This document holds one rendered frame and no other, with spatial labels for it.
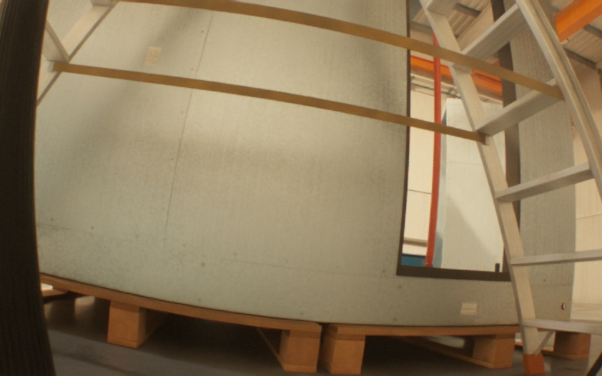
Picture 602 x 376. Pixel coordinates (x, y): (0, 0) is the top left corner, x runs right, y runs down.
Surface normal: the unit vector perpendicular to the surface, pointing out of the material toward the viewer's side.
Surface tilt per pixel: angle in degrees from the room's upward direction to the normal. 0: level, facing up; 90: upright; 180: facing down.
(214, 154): 90
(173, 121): 90
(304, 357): 90
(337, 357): 90
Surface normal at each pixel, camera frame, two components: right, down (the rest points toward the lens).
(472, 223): -0.16, -0.22
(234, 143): 0.18, -0.18
